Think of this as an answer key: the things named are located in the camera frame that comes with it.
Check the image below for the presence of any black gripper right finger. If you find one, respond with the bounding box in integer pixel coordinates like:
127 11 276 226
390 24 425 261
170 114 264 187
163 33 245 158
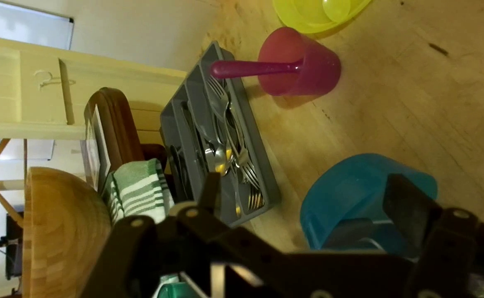
382 172 484 298

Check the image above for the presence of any flat picture frame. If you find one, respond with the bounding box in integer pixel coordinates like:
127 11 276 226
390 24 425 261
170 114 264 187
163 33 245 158
82 112 114 195

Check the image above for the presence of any grey cutlery tray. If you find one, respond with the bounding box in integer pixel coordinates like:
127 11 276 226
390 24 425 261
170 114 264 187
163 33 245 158
158 41 283 228

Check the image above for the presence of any large wooden bowl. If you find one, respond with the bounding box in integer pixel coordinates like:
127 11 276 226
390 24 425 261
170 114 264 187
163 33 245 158
21 165 114 298

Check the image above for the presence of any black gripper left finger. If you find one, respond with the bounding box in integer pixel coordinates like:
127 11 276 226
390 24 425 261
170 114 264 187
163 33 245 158
77 170 309 298

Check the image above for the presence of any metal fork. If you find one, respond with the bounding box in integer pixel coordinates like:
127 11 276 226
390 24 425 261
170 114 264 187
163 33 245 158
231 145 266 211

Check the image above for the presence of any blue plastic bowl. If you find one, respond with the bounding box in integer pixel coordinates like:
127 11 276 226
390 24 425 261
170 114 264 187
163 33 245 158
298 152 440 256

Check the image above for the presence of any green striped towel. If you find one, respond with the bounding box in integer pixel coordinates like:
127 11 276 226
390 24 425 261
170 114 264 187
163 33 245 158
104 157 175 225

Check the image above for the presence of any dark wooden side table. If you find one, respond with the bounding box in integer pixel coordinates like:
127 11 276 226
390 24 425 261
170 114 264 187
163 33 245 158
82 86 168 192

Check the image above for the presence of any yellow-green plastic plate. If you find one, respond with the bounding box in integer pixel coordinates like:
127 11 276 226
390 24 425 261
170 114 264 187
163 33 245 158
269 0 374 38

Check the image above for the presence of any teal plastic cup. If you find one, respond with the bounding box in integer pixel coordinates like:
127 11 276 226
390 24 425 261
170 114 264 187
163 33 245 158
155 279 201 298

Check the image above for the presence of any pink plastic cup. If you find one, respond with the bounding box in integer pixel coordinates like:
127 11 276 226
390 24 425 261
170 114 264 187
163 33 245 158
256 26 342 99

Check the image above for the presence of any pink plastic spoon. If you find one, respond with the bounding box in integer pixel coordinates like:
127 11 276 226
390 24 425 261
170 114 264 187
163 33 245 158
208 57 304 81

